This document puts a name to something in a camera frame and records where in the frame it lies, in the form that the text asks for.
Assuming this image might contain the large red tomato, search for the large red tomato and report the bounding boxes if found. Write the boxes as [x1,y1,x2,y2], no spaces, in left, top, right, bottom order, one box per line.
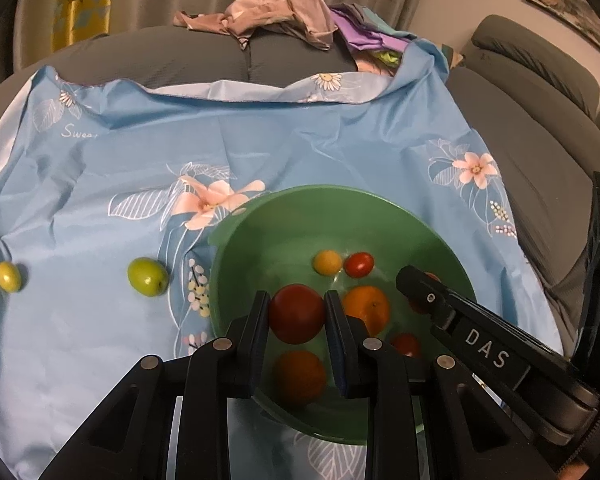
[390,333,422,359]

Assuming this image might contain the large orange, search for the large orange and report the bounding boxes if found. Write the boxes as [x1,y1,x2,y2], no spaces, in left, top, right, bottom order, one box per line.
[273,350,327,405]

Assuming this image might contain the small orange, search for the small orange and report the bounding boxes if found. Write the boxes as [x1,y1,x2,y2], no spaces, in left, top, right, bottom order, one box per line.
[341,285,391,336]

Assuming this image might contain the large green fruit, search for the large green fruit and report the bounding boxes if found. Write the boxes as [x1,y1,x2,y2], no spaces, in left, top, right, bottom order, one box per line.
[128,257,170,297]

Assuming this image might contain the small red cherry tomato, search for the small red cherry tomato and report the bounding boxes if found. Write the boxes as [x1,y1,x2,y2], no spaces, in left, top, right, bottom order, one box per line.
[343,252,375,278]

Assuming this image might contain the small yellow-green fruit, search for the small yellow-green fruit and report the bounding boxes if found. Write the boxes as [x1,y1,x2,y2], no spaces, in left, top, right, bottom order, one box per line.
[0,261,22,294]

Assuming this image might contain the green plastic bowl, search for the green plastic bowl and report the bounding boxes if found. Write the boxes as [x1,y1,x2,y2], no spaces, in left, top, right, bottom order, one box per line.
[208,184,479,446]

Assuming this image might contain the grey sofa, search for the grey sofa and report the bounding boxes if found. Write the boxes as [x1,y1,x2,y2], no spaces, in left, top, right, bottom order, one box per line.
[0,13,600,340]

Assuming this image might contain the blue floral cloth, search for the blue floral cloth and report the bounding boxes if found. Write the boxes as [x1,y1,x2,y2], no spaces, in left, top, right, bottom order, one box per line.
[0,39,562,479]

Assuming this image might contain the purple clothes pile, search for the purple clothes pile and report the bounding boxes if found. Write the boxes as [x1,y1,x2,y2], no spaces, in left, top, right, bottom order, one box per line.
[329,3,416,76]

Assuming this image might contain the yellow patterned curtain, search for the yellow patterned curtain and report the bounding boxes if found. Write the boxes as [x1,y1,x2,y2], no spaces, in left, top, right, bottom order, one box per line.
[52,0,112,51]

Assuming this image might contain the pink clothes pile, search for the pink clothes pile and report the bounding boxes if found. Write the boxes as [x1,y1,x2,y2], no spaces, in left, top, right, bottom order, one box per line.
[173,0,337,51]

